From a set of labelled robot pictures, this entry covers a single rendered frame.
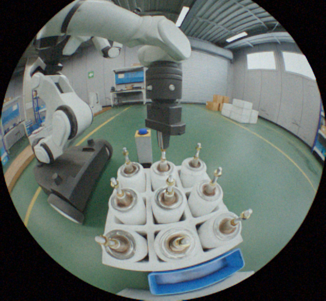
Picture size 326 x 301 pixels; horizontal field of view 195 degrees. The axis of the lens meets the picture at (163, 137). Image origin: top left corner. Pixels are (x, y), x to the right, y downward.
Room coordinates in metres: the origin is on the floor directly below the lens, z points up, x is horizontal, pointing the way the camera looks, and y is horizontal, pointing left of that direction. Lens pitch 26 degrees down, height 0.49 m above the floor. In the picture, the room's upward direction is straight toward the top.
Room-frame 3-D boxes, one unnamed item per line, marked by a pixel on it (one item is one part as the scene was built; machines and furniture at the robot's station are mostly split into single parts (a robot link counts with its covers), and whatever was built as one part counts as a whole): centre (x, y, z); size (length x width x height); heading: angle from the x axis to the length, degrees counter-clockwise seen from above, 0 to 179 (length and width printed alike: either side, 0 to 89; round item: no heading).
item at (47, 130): (0.90, 2.31, 0.45); 0.82 x 0.57 x 0.74; 6
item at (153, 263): (0.12, -0.02, 0.09); 0.39 x 0.39 x 0.18; 7
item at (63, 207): (0.03, 0.45, 0.10); 0.20 x 0.05 x 0.20; 96
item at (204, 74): (5.31, -2.41, 1.55); 3.20 x 0.12 x 3.10; 96
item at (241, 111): (2.05, -2.07, 0.27); 0.39 x 0.39 x 0.18; 7
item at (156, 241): (0.01, -0.03, 0.16); 0.10 x 0.10 x 0.18
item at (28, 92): (1.64, 6.53, 2.00); 0.58 x 0.58 x 4.00; 6
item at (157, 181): (0.24, 0.00, 0.16); 0.10 x 0.10 x 0.18
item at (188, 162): (0.26, -0.12, 0.25); 0.08 x 0.08 x 0.01
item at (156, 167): (0.24, 0.00, 0.25); 0.08 x 0.08 x 0.01
